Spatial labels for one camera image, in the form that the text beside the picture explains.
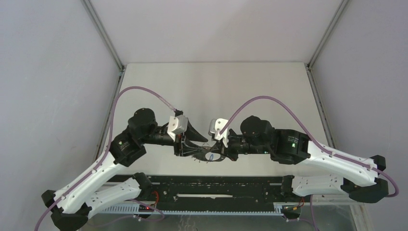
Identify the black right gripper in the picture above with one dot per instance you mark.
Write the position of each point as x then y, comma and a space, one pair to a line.
231, 156

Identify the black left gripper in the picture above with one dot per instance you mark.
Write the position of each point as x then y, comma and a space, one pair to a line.
181, 146

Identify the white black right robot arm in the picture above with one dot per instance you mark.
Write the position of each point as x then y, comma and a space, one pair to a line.
353, 176

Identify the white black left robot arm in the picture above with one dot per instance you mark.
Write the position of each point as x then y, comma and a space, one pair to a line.
72, 206

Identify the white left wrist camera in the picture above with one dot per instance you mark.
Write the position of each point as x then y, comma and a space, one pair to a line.
177, 125

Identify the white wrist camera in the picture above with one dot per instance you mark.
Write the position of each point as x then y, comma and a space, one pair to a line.
177, 125
219, 130

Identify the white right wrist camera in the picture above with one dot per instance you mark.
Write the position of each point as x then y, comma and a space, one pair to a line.
219, 130

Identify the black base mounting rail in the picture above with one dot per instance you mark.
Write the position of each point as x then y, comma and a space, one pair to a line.
218, 195

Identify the aluminium frame rail right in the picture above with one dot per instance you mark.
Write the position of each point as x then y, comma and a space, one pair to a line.
315, 75

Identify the aluminium frame rail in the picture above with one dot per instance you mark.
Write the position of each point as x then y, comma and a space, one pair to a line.
315, 75
110, 68

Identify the aluminium frame rail left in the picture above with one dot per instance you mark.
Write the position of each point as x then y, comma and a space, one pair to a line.
110, 68

